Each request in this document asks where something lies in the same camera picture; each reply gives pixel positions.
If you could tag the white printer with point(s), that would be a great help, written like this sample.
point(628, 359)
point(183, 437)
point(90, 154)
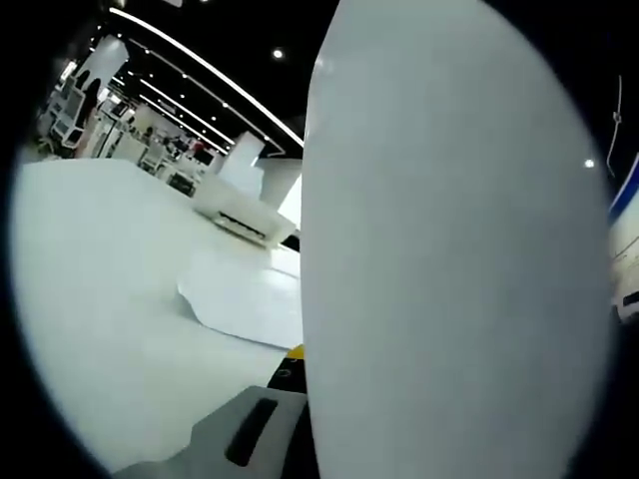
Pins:
point(239, 209)

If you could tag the long ceiling light strip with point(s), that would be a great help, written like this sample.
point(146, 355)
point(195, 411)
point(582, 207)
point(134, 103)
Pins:
point(199, 60)

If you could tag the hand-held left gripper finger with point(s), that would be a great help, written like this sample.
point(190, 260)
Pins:
point(239, 429)

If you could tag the white office chair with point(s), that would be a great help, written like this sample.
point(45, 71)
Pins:
point(67, 132)

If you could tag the stack of printing papers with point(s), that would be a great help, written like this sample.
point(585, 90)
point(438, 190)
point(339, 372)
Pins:
point(239, 294)

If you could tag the blue framed wall poster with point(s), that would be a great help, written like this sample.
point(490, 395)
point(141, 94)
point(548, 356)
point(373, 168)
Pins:
point(624, 239)

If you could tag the black office chair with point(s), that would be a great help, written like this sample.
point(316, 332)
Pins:
point(291, 242)

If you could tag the round ceiling downlights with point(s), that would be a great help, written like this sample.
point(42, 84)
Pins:
point(277, 52)

